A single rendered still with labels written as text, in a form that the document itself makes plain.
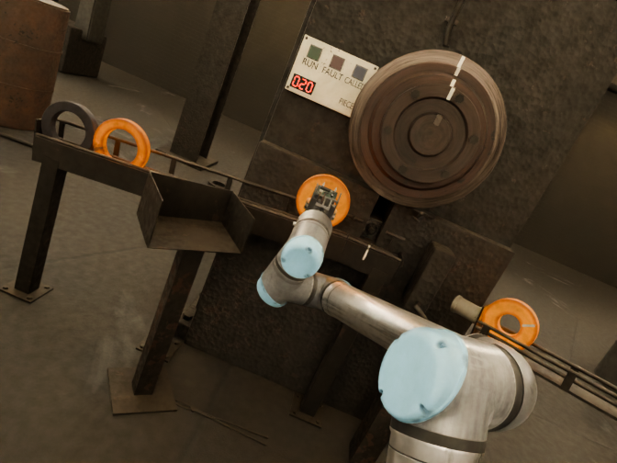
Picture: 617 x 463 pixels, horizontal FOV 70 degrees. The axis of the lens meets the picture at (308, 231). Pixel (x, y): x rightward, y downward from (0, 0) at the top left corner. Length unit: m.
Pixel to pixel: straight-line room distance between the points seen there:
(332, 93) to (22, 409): 1.32
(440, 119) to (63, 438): 1.37
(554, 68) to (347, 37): 0.66
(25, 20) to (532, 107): 3.07
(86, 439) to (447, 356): 1.16
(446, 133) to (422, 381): 0.90
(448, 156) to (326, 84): 0.47
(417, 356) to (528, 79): 1.22
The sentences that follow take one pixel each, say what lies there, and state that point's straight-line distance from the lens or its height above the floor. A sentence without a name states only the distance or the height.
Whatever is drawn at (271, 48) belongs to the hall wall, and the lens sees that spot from 7.67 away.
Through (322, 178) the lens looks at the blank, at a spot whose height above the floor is 0.89.
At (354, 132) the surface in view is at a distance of 1.41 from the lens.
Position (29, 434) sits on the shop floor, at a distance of 1.51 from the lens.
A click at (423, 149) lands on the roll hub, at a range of 1.33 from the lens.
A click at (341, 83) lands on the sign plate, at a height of 1.15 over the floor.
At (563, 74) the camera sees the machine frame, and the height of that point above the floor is 1.44.
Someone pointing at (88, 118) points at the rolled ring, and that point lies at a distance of 1.69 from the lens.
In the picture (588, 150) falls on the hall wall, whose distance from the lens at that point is 8.37.
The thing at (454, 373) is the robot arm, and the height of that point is 0.90.
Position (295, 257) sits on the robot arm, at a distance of 0.97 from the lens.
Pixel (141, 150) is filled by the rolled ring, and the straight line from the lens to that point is 1.61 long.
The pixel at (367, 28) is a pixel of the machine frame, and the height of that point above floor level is 1.33.
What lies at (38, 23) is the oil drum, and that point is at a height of 0.74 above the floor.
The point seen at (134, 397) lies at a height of 0.01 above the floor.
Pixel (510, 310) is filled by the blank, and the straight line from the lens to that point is 1.48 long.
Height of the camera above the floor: 1.13
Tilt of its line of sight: 18 degrees down
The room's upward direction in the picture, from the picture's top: 24 degrees clockwise
